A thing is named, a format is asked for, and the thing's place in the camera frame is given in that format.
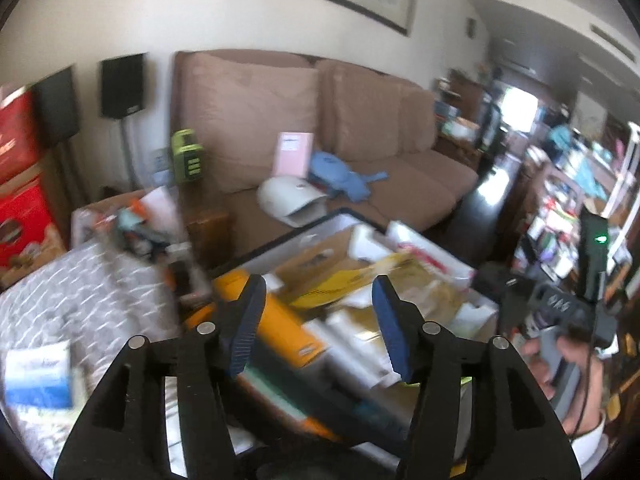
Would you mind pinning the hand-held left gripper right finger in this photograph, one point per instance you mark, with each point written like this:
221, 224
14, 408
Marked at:
392, 330

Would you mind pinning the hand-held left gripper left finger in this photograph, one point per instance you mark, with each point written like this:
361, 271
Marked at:
247, 325

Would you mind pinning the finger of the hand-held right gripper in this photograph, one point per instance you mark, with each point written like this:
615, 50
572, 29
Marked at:
505, 290

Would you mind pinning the person's right forearm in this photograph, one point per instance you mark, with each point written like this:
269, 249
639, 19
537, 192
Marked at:
592, 435

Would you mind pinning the person's right hand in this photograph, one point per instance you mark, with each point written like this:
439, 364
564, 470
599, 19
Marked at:
580, 360

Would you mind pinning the orange flat box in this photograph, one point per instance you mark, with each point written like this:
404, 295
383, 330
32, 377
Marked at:
285, 330

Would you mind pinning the white long box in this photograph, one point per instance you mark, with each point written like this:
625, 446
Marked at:
350, 355

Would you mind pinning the yellow booklet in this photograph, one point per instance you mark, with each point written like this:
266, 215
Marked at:
340, 285

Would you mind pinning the white bag with red pouch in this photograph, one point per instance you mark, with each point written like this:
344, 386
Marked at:
425, 247

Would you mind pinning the cluttered wooden table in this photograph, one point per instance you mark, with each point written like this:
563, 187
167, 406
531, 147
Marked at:
560, 195

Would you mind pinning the brown sofa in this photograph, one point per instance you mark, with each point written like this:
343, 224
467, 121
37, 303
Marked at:
425, 185

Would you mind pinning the white dome lamp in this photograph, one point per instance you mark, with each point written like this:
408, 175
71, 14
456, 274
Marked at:
290, 200

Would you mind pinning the teal heat gun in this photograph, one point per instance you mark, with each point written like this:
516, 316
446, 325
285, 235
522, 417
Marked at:
140, 232

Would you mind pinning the grey patterned blanket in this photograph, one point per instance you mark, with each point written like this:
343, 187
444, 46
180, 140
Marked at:
100, 300

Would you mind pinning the pink box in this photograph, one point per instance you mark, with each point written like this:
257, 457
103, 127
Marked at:
294, 155

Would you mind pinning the pale blue box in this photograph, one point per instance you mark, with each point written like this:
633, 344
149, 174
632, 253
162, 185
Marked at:
161, 167

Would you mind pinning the cluttered cardboard box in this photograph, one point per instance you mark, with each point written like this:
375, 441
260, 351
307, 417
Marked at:
95, 215

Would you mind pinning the tan cushion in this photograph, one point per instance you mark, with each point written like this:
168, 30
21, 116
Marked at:
250, 120
417, 120
365, 110

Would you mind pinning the wooden cabinet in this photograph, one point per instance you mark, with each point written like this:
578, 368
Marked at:
465, 92

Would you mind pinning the blue face mask pack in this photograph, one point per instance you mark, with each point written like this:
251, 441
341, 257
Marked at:
40, 375

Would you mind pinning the red gift box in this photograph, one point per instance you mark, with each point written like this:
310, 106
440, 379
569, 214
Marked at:
25, 230

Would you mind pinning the black speaker on stand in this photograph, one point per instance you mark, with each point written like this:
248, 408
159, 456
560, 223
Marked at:
55, 107
122, 85

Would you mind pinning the ceiling air vent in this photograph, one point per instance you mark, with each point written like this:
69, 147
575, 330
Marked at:
610, 40

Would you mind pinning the red gift boxes stack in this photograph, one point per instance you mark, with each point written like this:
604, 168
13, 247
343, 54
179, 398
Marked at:
17, 135

